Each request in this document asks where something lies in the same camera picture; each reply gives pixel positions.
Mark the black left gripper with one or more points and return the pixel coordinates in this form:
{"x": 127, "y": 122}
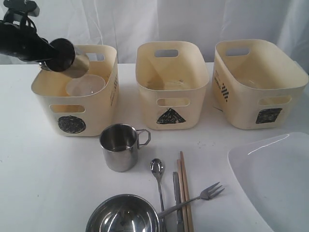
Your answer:
{"x": 25, "y": 44}

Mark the steel mug with rounded handle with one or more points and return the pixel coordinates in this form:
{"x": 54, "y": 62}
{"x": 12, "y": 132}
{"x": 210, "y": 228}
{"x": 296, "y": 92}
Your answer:
{"x": 77, "y": 64}

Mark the white round bowl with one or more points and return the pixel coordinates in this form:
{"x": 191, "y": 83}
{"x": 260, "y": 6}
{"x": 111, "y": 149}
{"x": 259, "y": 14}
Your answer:
{"x": 84, "y": 86}

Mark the steel mug with angular handle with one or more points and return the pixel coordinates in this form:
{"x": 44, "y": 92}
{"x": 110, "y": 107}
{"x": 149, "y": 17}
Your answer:
{"x": 120, "y": 143}

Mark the cream bin with circle mark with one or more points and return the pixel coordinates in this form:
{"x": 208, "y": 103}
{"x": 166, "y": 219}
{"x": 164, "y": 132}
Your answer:
{"x": 85, "y": 115}

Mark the white backdrop curtain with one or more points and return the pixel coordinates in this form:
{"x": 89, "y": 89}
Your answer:
{"x": 127, "y": 24}

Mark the cream bin with triangle mark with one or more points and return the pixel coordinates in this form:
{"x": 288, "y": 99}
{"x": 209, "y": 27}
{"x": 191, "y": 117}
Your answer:
{"x": 172, "y": 77}

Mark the steel spoon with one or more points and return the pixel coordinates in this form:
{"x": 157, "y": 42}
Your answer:
{"x": 157, "y": 169}

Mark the steel knife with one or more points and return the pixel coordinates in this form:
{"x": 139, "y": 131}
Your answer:
{"x": 176, "y": 185}

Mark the cream bin with square mark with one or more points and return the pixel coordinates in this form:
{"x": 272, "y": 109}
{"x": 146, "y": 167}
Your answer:
{"x": 255, "y": 83}

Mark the steel fork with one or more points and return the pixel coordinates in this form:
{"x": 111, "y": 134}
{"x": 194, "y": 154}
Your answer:
{"x": 207, "y": 194}

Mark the right wooden chopstick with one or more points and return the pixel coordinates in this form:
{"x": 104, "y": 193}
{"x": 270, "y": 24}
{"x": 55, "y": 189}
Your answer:
{"x": 185, "y": 197}

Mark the large white square plate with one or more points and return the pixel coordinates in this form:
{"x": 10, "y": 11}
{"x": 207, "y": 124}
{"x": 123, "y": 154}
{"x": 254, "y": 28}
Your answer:
{"x": 274, "y": 175}

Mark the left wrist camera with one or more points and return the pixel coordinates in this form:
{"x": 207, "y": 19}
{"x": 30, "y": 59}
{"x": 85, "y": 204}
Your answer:
{"x": 20, "y": 11}

